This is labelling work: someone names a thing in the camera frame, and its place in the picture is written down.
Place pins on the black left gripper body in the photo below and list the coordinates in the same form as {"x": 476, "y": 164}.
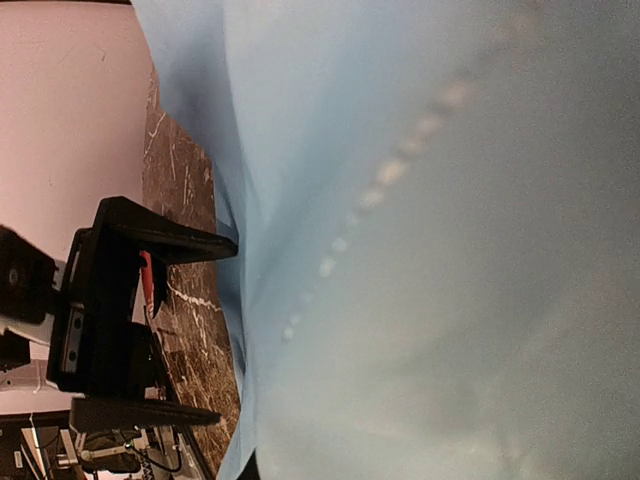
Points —
{"x": 97, "y": 349}

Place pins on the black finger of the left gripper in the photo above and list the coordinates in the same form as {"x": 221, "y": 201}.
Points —
{"x": 163, "y": 238}
{"x": 89, "y": 415}

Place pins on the blue wrapping paper sheet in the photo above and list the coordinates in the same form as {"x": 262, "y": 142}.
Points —
{"x": 436, "y": 205}

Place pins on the red floral plate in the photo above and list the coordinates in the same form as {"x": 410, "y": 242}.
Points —
{"x": 153, "y": 274}

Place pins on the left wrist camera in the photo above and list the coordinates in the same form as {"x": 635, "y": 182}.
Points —
{"x": 31, "y": 299}

